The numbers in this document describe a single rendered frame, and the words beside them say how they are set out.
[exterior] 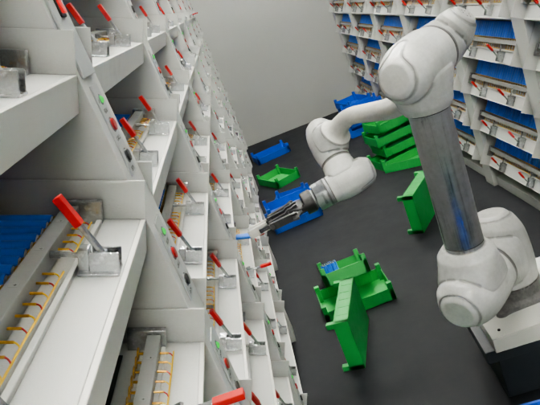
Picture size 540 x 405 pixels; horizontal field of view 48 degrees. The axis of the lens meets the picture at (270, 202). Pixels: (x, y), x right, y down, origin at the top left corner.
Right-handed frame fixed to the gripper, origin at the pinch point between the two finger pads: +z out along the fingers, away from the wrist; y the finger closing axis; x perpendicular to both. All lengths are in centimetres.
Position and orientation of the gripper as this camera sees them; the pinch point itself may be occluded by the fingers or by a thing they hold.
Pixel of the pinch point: (259, 229)
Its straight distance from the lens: 194.2
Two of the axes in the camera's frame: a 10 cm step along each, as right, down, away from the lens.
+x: 4.8, 8.2, 3.1
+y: 0.9, 3.1, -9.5
